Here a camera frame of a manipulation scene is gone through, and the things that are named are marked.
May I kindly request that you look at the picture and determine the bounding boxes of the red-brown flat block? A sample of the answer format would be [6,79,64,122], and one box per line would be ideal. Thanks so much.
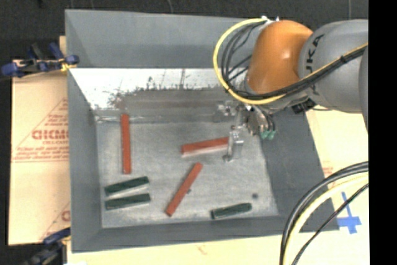
[120,114,133,175]
[180,137,231,159]
[164,162,203,217]

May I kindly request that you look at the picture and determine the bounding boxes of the dark green flat block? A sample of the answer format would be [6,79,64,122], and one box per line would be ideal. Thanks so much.
[104,193,152,211]
[104,176,150,197]
[210,202,252,220]

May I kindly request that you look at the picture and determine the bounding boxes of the grey metal bin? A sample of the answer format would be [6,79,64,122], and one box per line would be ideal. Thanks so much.
[64,9,341,252]

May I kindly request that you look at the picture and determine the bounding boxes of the brown cardboard board, red print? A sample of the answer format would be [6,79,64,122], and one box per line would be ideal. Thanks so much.
[7,76,72,246]

